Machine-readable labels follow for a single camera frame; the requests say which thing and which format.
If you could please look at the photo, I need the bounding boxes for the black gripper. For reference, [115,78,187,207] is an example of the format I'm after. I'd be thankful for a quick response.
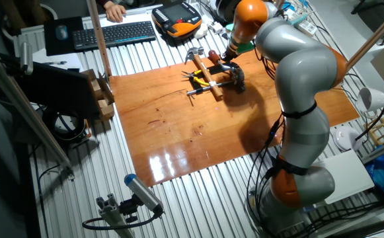
[221,42,242,64]

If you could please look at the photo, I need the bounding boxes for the person's bare hand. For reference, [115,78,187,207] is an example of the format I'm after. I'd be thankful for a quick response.
[105,1,127,23]

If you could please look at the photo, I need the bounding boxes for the black C-clamp with steel screw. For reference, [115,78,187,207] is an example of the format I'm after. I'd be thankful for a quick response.
[186,62,247,97]

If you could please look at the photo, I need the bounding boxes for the white plug adapter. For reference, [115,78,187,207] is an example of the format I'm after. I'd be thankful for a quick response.
[208,21,225,36]

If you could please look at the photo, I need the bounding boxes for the white rounded plastic object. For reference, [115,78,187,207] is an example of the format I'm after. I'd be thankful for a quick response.
[193,22,210,40]

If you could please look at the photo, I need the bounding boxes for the black round disc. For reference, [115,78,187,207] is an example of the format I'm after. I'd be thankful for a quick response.
[214,0,242,24]

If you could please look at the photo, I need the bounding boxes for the orange and black teach pendant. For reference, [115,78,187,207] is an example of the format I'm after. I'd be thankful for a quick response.
[151,0,203,39]

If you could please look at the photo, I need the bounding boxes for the white power strip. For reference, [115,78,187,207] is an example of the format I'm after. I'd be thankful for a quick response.
[286,9,318,36]

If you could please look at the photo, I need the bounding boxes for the glossy wooden board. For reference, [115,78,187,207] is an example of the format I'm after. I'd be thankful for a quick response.
[108,44,360,188]

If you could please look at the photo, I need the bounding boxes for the black keyboard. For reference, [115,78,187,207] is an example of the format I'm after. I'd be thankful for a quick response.
[71,20,157,51]

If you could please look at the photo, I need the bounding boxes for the thin wooden pole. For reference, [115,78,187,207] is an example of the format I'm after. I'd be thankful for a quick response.
[85,0,113,80]
[345,1,384,72]

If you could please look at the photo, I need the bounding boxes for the stacked wooden blocks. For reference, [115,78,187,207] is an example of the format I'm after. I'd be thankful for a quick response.
[81,68,116,122]

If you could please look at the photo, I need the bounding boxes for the white round lamp base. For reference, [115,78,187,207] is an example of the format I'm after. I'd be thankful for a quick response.
[332,125,363,152]

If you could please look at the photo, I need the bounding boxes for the white desk lamp head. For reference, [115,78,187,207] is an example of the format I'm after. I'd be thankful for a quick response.
[356,87,384,113]

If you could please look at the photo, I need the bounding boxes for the white flat board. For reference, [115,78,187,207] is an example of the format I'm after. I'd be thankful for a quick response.
[312,149,375,205]

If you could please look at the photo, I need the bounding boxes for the grey computer mouse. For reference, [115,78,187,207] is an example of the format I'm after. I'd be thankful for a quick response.
[55,24,69,41]

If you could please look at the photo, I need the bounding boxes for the wooden peg rack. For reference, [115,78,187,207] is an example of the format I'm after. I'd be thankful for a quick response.
[365,110,384,146]

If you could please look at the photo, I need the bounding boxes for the white paper sheet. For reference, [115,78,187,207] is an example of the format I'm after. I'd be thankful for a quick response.
[32,48,84,72]

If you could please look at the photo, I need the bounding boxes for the black flat panel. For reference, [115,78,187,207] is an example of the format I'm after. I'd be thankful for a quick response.
[11,61,102,120]

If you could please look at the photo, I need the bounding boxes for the black mouse pad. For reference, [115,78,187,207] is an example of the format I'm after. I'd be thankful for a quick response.
[43,15,85,57]

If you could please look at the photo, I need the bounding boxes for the claw hammer with wooden handle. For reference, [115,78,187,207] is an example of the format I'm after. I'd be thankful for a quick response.
[184,46,225,102]

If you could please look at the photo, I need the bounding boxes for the yellow-handled needle-nose pliers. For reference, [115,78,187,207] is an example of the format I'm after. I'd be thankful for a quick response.
[181,68,211,87]

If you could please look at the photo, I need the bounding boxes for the black cable bundle on arm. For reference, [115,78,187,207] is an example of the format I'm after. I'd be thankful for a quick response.
[246,114,311,238]

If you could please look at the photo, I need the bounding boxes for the silver camera with blue cap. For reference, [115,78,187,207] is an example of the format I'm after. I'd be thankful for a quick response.
[124,173,165,216]

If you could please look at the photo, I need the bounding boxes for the aluminium profile camera stand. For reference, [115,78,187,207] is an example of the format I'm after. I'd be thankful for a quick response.
[95,193,135,238]

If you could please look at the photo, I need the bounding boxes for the black camera cable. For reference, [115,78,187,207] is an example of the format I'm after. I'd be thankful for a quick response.
[81,211,163,231]

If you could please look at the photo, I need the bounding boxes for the long aluminium frame bar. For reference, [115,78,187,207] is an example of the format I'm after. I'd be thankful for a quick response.
[0,46,75,179]

